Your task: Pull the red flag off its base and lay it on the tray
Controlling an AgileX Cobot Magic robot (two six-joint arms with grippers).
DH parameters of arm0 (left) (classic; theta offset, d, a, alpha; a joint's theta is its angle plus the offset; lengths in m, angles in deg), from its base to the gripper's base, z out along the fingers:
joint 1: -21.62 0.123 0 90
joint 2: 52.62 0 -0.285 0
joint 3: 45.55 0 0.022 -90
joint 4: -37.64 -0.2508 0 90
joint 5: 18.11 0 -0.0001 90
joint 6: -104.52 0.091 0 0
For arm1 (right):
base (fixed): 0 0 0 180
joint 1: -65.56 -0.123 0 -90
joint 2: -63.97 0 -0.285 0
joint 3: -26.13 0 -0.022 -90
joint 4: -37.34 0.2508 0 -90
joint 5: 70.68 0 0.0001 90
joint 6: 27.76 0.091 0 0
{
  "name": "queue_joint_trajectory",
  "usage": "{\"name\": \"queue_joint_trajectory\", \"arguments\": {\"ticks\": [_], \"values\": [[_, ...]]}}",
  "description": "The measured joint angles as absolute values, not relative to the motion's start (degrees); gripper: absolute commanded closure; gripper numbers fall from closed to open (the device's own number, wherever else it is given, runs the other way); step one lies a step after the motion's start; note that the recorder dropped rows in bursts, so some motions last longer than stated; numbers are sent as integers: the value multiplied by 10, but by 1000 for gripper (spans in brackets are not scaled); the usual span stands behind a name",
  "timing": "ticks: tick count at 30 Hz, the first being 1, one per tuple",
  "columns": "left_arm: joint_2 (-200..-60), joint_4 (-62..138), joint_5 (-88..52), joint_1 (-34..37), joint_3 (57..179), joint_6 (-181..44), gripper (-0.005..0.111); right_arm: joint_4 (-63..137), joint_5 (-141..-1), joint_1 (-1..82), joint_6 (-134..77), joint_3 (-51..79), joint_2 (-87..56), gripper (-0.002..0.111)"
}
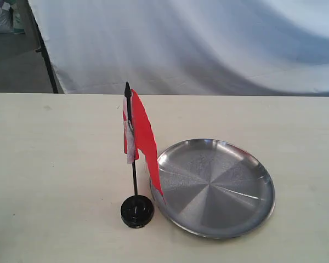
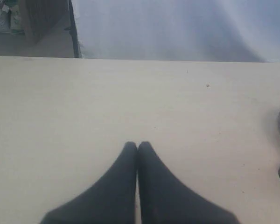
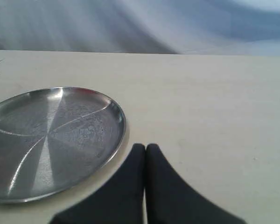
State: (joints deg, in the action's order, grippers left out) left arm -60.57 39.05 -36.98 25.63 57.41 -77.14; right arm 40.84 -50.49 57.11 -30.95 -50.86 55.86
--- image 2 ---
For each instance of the black backdrop stand pole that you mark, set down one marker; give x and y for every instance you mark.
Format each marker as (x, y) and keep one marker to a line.
(73, 31)

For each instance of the brown cardboard box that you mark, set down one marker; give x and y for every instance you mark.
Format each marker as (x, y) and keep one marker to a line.
(39, 16)

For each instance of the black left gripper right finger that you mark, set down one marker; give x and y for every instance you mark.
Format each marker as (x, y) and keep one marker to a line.
(164, 199)

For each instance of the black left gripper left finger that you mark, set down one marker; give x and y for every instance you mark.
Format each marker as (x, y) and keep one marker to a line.
(110, 200)

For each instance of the white backdrop cloth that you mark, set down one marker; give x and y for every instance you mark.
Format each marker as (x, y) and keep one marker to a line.
(194, 30)

